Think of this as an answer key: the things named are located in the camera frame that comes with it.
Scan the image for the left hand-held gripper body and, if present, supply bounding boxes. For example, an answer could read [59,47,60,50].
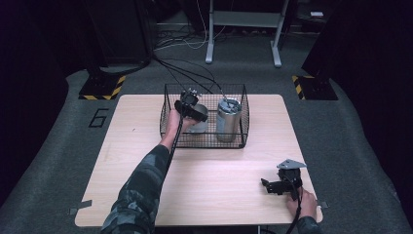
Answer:
[174,88,203,120]

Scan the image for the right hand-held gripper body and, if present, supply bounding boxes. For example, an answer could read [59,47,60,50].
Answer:
[277,159,308,202]

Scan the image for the small steel cup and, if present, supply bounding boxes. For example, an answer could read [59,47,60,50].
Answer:
[185,103,209,135]

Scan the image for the black wire basket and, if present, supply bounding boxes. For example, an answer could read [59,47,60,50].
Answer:
[159,83,250,149]

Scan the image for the tall steel tumbler with straw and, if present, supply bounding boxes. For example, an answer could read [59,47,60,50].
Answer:
[215,97,244,143]

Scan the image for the person's left hand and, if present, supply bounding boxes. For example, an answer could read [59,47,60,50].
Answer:
[161,108,199,150]

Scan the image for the person's right hand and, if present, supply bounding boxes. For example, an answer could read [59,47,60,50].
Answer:
[285,188,319,221]

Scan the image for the black base with hazard stripes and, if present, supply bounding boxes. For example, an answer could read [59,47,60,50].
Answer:
[290,74,339,101]
[78,74,127,101]

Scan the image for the black cabinet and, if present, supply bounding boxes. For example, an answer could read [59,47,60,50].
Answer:
[82,0,155,67]

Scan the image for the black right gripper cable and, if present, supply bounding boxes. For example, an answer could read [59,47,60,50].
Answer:
[282,174,304,234]

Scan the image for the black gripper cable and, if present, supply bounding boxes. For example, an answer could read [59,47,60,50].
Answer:
[165,106,187,178]
[282,174,304,234]

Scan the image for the black floor cables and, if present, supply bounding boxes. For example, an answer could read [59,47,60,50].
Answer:
[151,53,228,98]

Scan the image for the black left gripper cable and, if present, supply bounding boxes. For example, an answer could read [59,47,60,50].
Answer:
[165,106,187,178]

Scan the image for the white floor cables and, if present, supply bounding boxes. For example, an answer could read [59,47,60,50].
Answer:
[154,0,228,52]

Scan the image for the white metal desk frame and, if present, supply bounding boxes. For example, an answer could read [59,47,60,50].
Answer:
[205,0,290,68]

